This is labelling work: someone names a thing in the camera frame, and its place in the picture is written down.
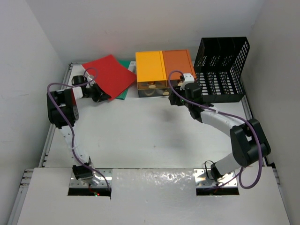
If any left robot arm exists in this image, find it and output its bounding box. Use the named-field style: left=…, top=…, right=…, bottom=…
left=46, top=74, right=110, bottom=187

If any yellow drawer box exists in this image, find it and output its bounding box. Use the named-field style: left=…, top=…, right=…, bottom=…
left=135, top=51, right=167, bottom=90

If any orange drawer box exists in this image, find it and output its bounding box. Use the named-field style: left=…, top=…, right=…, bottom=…
left=159, top=49, right=196, bottom=88

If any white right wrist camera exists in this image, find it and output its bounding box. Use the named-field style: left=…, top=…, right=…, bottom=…
left=180, top=73, right=195, bottom=90

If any black mesh file rack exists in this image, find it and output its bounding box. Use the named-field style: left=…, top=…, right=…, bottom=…
left=194, top=37, right=250, bottom=104

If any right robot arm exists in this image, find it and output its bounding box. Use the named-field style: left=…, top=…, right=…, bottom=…
left=169, top=82, right=271, bottom=189

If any red folder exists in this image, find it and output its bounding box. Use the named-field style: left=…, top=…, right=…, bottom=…
left=82, top=55, right=136, bottom=101

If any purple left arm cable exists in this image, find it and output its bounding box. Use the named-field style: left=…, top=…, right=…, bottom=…
left=46, top=67, right=112, bottom=193

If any green folder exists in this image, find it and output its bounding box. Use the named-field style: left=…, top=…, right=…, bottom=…
left=114, top=60, right=132, bottom=101

